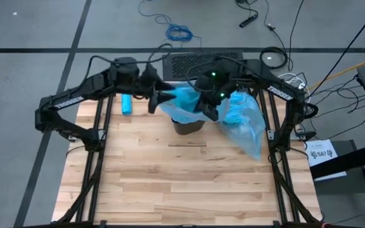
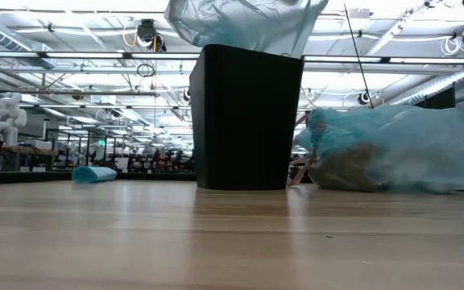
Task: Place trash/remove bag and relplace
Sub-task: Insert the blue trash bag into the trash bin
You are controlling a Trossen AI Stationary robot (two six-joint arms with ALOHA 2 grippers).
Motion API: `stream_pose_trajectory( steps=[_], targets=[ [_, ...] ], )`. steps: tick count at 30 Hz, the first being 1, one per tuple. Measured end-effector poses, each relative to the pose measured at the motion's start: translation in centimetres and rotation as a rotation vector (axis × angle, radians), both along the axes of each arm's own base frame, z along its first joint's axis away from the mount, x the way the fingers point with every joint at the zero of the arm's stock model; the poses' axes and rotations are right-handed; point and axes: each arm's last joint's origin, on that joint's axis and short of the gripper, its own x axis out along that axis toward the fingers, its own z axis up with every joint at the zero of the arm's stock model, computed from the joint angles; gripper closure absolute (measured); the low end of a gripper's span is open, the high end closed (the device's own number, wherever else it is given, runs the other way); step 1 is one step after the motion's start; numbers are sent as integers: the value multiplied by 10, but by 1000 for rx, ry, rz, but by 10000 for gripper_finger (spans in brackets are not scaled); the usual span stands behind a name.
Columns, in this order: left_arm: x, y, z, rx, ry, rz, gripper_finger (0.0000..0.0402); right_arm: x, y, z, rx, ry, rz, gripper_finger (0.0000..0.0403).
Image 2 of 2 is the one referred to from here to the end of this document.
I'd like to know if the hanging black cable ring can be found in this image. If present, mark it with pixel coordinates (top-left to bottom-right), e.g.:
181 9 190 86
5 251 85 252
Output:
135 63 157 79

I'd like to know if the blue plastic trash bag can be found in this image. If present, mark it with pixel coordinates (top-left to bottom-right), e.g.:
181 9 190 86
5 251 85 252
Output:
287 103 464 195
164 0 330 58

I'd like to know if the black aluminium table frame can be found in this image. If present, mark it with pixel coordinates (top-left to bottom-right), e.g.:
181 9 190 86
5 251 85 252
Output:
0 170 197 187

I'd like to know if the black trash bin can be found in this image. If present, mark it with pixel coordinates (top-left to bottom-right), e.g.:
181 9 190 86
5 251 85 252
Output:
188 43 306 192

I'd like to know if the white cable coil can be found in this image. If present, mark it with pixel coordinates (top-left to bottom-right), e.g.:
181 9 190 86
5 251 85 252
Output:
440 35 463 58

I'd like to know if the wooden workbench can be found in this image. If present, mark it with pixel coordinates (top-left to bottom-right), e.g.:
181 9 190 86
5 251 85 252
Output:
0 140 60 173

